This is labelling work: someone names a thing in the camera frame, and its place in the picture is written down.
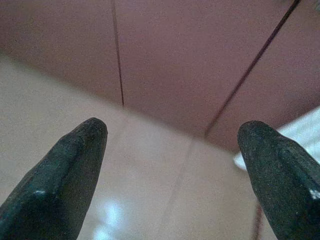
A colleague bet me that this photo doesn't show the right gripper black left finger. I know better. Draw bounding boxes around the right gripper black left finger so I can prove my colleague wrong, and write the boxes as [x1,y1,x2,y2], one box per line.
[0,117,108,240]

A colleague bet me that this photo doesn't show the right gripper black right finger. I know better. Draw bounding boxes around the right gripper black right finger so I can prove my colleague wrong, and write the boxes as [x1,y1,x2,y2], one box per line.
[236,120,320,240]

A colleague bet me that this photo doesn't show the maroon cabinet door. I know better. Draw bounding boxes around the maroon cabinet door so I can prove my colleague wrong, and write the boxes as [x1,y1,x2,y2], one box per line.
[111,0,302,138]
[0,0,125,107]
[206,0,320,153]

